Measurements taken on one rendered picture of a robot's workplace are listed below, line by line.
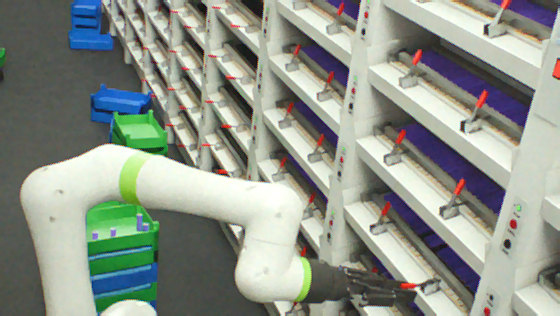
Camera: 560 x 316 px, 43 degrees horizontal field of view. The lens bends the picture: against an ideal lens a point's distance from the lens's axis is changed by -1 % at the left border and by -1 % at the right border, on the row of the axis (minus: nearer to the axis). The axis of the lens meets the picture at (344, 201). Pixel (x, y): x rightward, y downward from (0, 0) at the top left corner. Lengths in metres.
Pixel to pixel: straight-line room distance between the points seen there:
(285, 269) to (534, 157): 0.51
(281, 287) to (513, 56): 0.62
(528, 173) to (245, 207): 0.54
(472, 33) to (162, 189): 0.70
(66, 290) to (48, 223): 0.16
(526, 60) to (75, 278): 1.00
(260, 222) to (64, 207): 0.40
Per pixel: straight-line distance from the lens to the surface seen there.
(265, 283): 1.37
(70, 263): 1.55
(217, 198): 1.42
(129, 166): 1.55
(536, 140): 1.28
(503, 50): 1.36
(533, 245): 1.33
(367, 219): 1.89
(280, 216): 1.35
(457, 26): 1.48
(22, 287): 2.89
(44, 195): 1.49
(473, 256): 1.45
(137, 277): 2.56
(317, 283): 1.43
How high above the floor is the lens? 1.65
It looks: 27 degrees down
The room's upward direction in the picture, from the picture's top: 10 degrees clockwise
